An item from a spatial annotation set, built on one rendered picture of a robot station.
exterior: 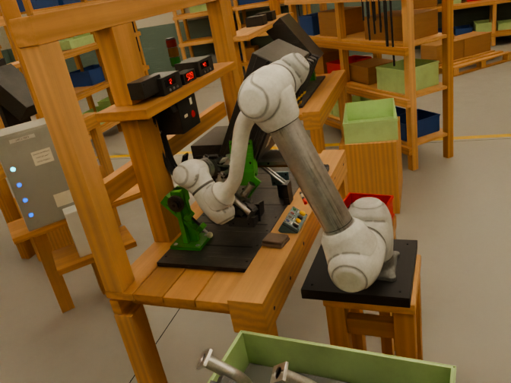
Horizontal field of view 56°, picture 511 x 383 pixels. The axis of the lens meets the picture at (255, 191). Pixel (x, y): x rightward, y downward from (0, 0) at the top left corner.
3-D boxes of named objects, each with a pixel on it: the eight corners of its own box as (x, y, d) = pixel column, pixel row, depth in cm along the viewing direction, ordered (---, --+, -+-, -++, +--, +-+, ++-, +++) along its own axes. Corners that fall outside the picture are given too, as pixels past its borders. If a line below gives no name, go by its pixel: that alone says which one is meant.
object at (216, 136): (257, 182, 268) (246, 124, 255) (236, 208, 243) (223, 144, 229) (226, 183, 275) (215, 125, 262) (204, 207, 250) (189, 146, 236)
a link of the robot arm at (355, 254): (395, 258, 163) (383, 299, 145) (353, 270, 172) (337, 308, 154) (287, 52, 147) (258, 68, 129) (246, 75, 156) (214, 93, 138)
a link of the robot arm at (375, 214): (398, 243, 181) (395, 190, 172) (389, 270, 166) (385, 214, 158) (354, 240, 188) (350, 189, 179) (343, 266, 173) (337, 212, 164)
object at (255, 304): (347, 171, 300) (345, 149, 294) (268, 337, 175) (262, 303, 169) (325, 172, 305) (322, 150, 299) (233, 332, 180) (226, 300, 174)
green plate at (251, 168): (261, 182, 229) (258, 138, 226) (255, 185, 222) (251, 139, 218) (239, 182, 234) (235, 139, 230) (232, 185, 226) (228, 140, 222)
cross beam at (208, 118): (226, 115, 301) (224, 101, 297) (97, 213, 193) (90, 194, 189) (220, 115, 303) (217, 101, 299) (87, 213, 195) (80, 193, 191)
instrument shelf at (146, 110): (236, 68, 263) (234, 61, 262) (147, 119, 189) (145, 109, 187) (195, 72, 273) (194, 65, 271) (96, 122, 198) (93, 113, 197)
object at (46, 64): (253, 154, 317) (226, -2, 279) (122, 292, 194) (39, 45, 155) (241, 155, 321) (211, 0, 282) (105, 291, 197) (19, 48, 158)
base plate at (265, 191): (315, 165, 283) (315, 162, 282) (247, 273, 192) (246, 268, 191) (249, 166, 299) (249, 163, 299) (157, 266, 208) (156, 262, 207)
